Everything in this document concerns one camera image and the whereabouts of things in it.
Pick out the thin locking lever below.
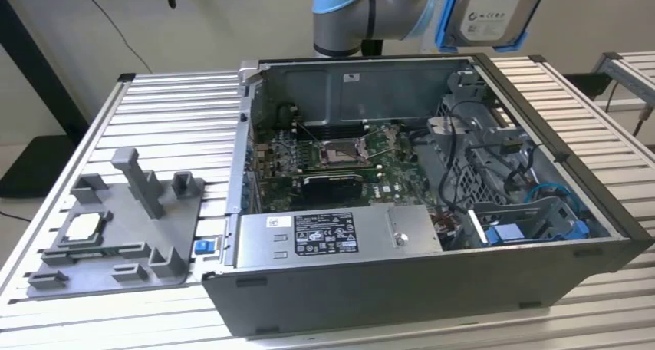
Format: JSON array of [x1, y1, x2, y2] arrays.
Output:
[[300, 121, 326, 143]]

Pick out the black box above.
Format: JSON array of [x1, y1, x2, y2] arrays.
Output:
[[562, 72, 614, 101]]

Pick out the long black wire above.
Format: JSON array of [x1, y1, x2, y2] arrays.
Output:
[[438, 100, 480, 213]]

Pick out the blue carrier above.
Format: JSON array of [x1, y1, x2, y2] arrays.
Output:
[[484, 225, 527, 247]]

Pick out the blue wire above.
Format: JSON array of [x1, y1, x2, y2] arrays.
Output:
[[530, 183, 574, 209]]

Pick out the metal socket cover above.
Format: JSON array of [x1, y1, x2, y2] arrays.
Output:
[[358, 127, 398, 155]]

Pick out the hard disk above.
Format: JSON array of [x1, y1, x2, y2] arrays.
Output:
[[434, 0, 554, 54]]

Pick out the grey parts rack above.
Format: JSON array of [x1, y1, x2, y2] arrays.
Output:
[[24, 148, 205, 301]]

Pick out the silver power supply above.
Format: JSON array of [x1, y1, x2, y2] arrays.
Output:
[[232, 205, 444, 269]]

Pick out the black RAM slots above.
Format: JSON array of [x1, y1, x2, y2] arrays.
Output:
[[291, 118, 372, 133]]

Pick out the grey metal drive cage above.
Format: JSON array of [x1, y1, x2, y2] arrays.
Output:
[[412, 70, 570, 215]]

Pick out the green motherboard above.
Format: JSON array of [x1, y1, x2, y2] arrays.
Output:
[[249, 104, 436, 215]]

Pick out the black stand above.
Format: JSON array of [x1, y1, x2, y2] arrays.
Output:
[[0, 0, 92, 200]]

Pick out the hanging cable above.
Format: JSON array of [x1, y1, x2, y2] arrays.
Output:
[[634, 106, 652, 137]]

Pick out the black graphics card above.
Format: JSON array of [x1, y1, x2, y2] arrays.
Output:
[[300, 173, 366, 205]]

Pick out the thin black wall wire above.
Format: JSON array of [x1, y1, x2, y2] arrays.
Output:
[[79, 0, 153, 74]]

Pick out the red power wires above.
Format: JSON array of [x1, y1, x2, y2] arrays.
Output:
[[432, 211, 462, 239]]

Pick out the open black PC case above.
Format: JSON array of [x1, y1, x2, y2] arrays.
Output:
[[201, 51, 655, 338]]

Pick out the green RAM stick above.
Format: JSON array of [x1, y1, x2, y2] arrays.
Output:
[[68, 244, 144, 256]]

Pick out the silver CPU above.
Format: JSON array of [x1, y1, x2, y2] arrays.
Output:
[[65, 214, 103, 240]]

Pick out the grey disk bay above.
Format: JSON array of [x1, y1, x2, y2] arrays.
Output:
[[466, 195, 599, 250]]

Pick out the CPU socket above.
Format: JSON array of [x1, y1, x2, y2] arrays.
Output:
[[319, 138, 367, 166]]

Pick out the short black wire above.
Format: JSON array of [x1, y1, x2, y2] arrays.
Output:
[[506, 144, 543, 192]]

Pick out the metal slat side table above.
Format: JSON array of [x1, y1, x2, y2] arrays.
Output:
[[592, 51, 655, 109]]

